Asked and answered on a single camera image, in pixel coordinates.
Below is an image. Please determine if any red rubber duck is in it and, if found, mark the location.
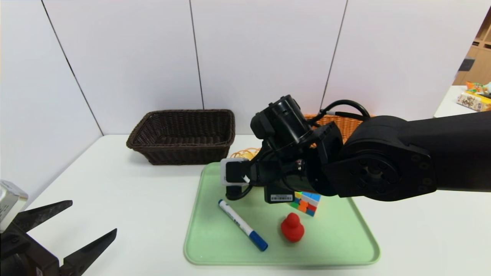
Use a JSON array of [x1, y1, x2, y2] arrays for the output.
[[280, 212, 305, 243]]

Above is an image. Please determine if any dark brown wicker basket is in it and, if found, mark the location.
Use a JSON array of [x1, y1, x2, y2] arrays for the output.
[[126, 110, 236, 166]]

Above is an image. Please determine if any small yellow oval wicker basket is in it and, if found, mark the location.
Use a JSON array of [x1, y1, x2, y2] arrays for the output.
[[229, 148, 263, 161]]

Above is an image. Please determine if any yellow printed snack box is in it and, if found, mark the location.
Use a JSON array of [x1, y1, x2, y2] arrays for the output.
[[456, 92, 491, 112]]

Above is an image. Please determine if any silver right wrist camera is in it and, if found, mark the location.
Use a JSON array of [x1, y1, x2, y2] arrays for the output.
[[220, 158, 250, 187]]

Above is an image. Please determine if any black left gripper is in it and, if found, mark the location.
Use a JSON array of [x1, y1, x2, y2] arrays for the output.
[[0, 200, 117, 276]]

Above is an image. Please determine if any light wooden shelf unit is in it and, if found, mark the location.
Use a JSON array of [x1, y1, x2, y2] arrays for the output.
[[453, 8, 491, 87]]

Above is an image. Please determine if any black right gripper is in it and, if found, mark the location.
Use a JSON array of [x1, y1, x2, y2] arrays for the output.
[[264, 185, 295, 204]]

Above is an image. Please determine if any light green plastic tray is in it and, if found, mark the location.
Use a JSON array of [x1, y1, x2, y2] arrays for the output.
[[183, 162, 381, 266]]

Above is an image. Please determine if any colourful snack bag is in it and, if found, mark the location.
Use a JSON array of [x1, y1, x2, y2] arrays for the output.
[[466, 81, 491, 96]]

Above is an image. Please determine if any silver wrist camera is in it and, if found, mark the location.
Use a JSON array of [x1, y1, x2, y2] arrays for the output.
[[0, 180, 28, 232], [220, 158, 250, 187]]

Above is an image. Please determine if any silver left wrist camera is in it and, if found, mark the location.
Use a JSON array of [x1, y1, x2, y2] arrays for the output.
[[0, 180, 28, 232]]

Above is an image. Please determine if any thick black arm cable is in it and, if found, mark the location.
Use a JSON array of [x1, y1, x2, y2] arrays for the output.
[[307, 99, 373, 127]]

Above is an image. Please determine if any thin black camera cable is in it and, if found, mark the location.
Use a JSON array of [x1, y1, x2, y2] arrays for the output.
[[226, 184, 254, 201]]

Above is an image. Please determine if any blue and white marker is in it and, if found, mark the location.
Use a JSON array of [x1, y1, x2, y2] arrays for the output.
[[218, 199, 269, 252]]

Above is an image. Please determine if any orange rectangular wicker basket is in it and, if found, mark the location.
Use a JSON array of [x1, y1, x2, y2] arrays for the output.
[[303, 114, 373, 144]]

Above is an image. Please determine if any colourful puzzle cube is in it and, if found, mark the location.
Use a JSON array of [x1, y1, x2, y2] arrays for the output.
[[288, 191, 321, 217]]

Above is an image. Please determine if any white side table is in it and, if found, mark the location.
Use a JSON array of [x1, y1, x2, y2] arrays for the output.
[[433, 85, 491, 119]]

